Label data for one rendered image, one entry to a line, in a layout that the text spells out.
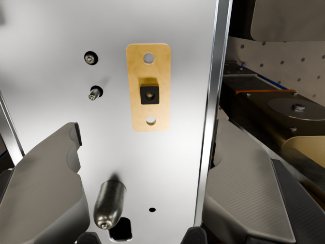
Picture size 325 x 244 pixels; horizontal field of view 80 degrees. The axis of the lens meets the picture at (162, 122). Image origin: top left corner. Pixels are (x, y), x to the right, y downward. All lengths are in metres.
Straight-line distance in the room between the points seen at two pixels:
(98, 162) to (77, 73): 0.10
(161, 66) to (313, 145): 0.15
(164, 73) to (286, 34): 0.12
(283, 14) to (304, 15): 0.02
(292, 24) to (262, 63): 0.32
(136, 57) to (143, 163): 0.12
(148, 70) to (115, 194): 0.14
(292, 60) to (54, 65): 0.52
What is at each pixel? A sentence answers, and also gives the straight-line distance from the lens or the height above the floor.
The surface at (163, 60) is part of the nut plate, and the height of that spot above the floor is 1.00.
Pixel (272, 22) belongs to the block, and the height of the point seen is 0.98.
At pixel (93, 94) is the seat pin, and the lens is 0.18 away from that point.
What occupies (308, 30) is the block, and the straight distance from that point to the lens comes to 0.25.
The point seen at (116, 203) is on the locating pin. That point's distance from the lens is 0.23.
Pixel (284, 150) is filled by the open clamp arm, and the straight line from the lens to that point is 0.19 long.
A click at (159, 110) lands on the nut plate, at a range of 0.19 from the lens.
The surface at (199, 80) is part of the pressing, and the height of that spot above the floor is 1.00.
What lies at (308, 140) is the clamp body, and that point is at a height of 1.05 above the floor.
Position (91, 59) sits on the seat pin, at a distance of 0.18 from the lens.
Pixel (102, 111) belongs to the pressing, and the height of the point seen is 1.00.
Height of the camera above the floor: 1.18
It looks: 63 degrees down
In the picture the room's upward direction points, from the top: 175 degrees clockwise
